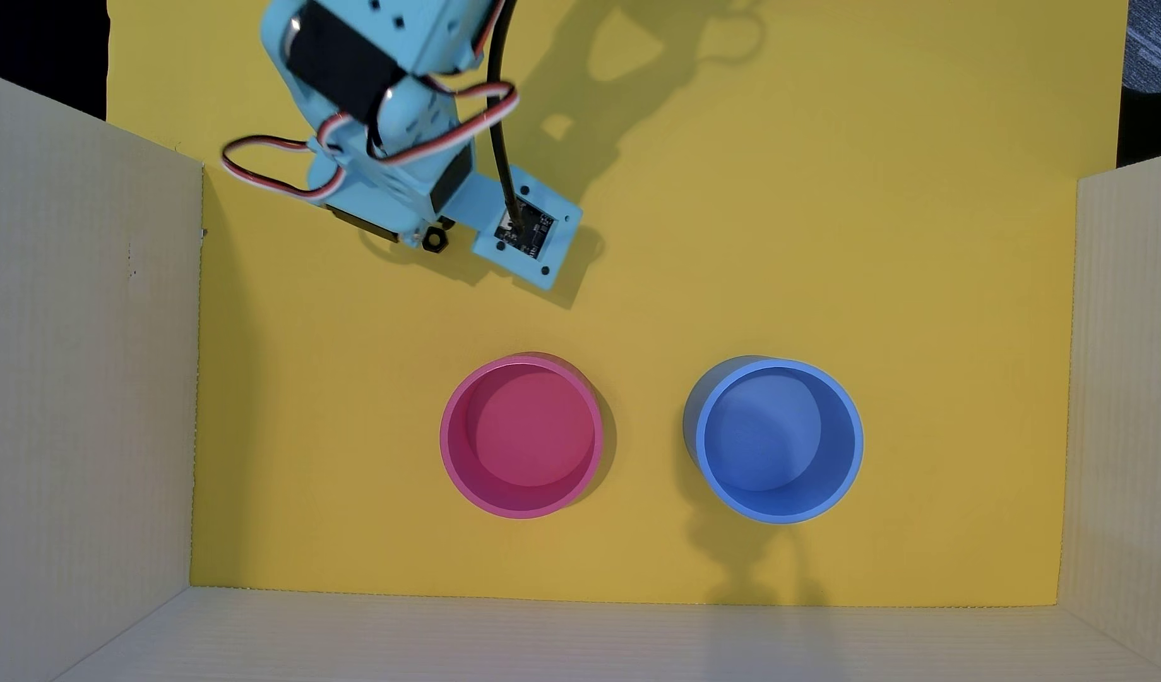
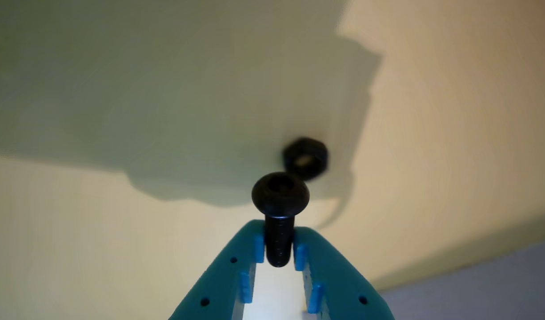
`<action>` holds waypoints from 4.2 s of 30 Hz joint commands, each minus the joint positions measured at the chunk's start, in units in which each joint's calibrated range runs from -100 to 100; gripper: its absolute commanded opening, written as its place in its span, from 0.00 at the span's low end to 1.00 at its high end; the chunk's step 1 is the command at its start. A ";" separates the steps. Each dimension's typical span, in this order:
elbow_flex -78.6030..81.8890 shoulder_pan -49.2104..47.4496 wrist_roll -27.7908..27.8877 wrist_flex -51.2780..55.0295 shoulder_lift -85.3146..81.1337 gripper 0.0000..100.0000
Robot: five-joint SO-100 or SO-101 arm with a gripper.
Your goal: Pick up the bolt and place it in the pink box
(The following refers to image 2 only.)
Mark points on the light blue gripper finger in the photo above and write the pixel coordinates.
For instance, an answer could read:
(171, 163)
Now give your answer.
(221, 284)
(343, 293)

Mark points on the black button head bolt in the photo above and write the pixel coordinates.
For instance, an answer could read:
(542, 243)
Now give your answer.
(279, 195)

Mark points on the yellow paper mat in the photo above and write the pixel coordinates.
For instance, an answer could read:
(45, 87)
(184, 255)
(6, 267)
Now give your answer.
(121, 222)

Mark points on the steel hex nut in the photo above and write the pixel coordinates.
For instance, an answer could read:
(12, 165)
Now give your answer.
(319, 151)

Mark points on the white corrugated board enclosure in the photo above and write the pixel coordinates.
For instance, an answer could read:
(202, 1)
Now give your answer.
(499, 289)

